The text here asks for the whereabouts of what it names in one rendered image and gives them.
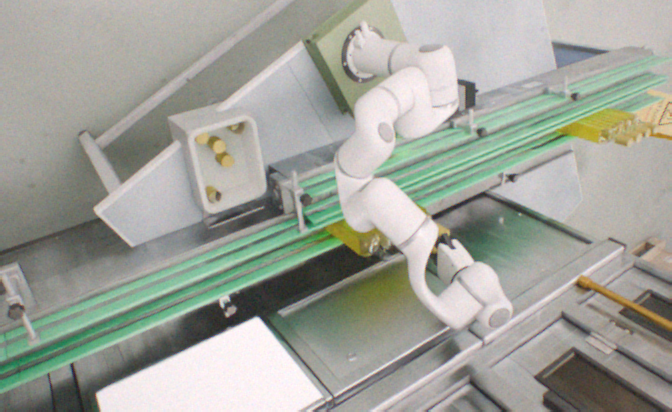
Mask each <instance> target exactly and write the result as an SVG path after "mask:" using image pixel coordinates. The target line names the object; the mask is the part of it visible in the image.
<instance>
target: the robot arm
mask: <svg viewBox="0 0 672 412"><path fill-rule="evenodd" d="M359 25H360V26H361V27H360V29H361V30H362V31H361V32H359V30H356V31H355V34H356V35H355V36H354V37H353V38H352V40H351V41H350V45H349V47H348V51H347V62H348V66H349V68H350V71H351V72H352V73H353V74H354V75H355V76H357V77H360V78H368V77H371V76H373V75H376V76H380V77H385V78H387V79H386V80H384V81H383V82H381V83H379V84H378V85H376V86H375V87H373V88H371V89H370V90H368V92H367V93H366V94H365V95H363V96H362V97H361V98H359V99H358V100H357V101H356V103H355V105H354V118H355V123H356V130H355V133H354V134H353V135H352V136H351V137H350V138H349V139H348V140H347V141H346V142H345V143H344V144H343V145H342V146H340V147H339V148H338V149H337V152H336V154H335V157H334V169H335V175H336V181H337V189H338V195H339V200H340V206H342V210H343V214H344V216H345V219H346V222H347V223H348V224H349V226H350V227H351V228H353V229H354V230H356V231H358V232H368V231H371V230H372V229H374V228H375V227H376V228H378V229H379V230H380V231H381V232H382V233H383V234H385V235H386V237H387V238H388V239H389V240H390V241H391V242H392V243H393V244H394V245H395V246H397V247H398V248H399V249H400V250H401V251H402V252H403V253H404V254H405V255H406V258H407V261H408V272H409V279H410V283H411V286H412V288H413V290H414V292H415V294H416V295H417V297H418V299H419V300H420V302H422V303H423V304H424V305H425V306H426V307H427V308H428V309H429V310H430V311H431V312H432V313H433V314H434V315H435V316H436V317H437V318H438V319H440V320H441V322H443V323H444V324H445V325H446V326H449V327H452V328H459V327H461V326H463V325H464V324H465V323H466V322H468V321H469V320H470V319H471V318H472V317H473V316H474V317H476V319H477V320H478V321H479V322H480V323H481V324H482V325H483V326H484V327H485V328H487V329H498V328H500V327H502V326H504V325H505V324H506V323H507V322H508V321H509V318H511V316H512V314H513V307H512V304H511V302H510V301H509V300H508V299H507V298H506V296H505V294H504V292H503V289H502V287H501V285H500V283H499V281H498V280H499V278H498V276H497V274H496V273H495V272H494V271H492V269H491V268H490V267H488V266H487V265H485V263H483V262H480V261H477V262H476V263H474V261H473V259H472V258H471V256H470V255H469V253H468V252H467V251H466V250H465V249H464V247H463V246H462V245H461V244H459V243H458V242H457V241H456V239H452V243H451V239H450V237H449V235H448V233H447V232H446V233H442V235H441V236H440V235H439V234H438V232H439V229H438V226H437V225H435V224H434V223H433V222H432V221H431V219H430V218H429V217H428V216H427V215H426V214H424V213H423V212H422V211H421V210H420V209H419V208H418V207H417V206H416V205H415V204H413V203H412V202H411V199H410V198H409V197H408V196H406V195H405V194H404V193H403V192H402V191H401V190H400V189H399V188H398V187H397V186H396V185H394V183H393V182H392V181H390V180H389V179H386V178H374V179H372V176H371V173H372V172H373V171H374V170H375V169H378V168H379V166H380V165H381V164H382V163H383V162H384V161H386V160H387V159H388V157H389V156H390V155H391V153H392V151H393V147H394V142H395V136H394V131H393V127H394V129H395V132H396V133H398V134H399V135H400V136H401V137H404V138H408V139H412V138H419V137H422V136H425V135H427V134H429V133H430V132H432V131H433V130H434V129H436V128H437V127H438V125H440V124H441V123H442V122H444V121H445V120H446V119H447V118H448V117H449V116H451V115H452V114H453V113H454V112H455V111H456V109H457V108H458V105H459V96H458V87H457V76H456V68H455V61H454V56H453V55H452V54H451V51H450V49H449V48H448V47H447V46H446V45H444V44H440V43H438V44H434V43H432V44H410V43H402V42H396V41H389V40H382V38H380V37H379V35H378V34H376V33H375V32H373V31H369V28H368V25H367V23H366V21H362V22H360V24H359ZM392 124H393V126H392ZM443 244H444V245H443ZM433 246H435V248H436V249H438V252H437V253H436V254H433V253H431V252H430V251H431V249H432V247H433ZM428 256H429V258H430V259H431V260H434V261H433V264H434V265H435V266H436V267H437V274H438V277H439V278H440V280H442V282H443V283H444V284H445V285H446V286H447V287H448V288H447V289H446V290H445V291H442V292H441V293H440V294H439V295H438V296H435V295H434V294H433V293H432V292H431V291H430V290H429V288H428V287H427V285H426V283H425V279H424V271H425V266H426V263H427V260H428Z"/></svg>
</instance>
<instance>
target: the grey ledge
mask: <svg viewBox="0 0 672 412"><path fill-rule="evenodd" d="M571 143H572V141H570V142H568V143H566V144H563V145H561V146H559V147H557V148H554V149H552V150H550V151H548V152H545V153H543V154H541V155H539V156H536V157H534V159H532V160H529V161H527V162H525V163H523V164H519V165H517V166H515V167H513V168H510V169H508V173H509V174H513V173H515V174H517V176H518V178H521V177H523V176H525V175H527V174H529V173H531V172H534V171H536V170H538V169H540V168H542V167H544V166H547V165H549V164H551V163H553V162H555V161H557V160H560V159H562V158H564V157H566V156H568V155H570V153H571V154H573V152H574V150H571ZM509 183H511V181H510V179H509V178H507V177H506V178H504V185H507V184H509ZM500 187H501V178H500V177H498V174H497V175H495V176H492V177H490V178H488V179H486V180H482V181H480V182H478V184H476V185H473V186H471V187H469V188H467V189H464V190H462V191H460V192H457V193H454V194H452V195H450V196H448V197H445V198H443V199H441V200H439V201H436V203H433V204H431V205H429V206H426V207H424V208H425V209H427V210H428V211H429V212H430V214H431V215H433V214H436V213H438V212H440V211H442V210H444V209H447V208H449V207H451V206H453V205H455V204H459V203H461V201H463V200H465V199H467V198H470V197H472V196H474V195H476V194H478V193H480V192H483V191H486V190H488V189H491V190H496V189H498V188H500Z"/></svg>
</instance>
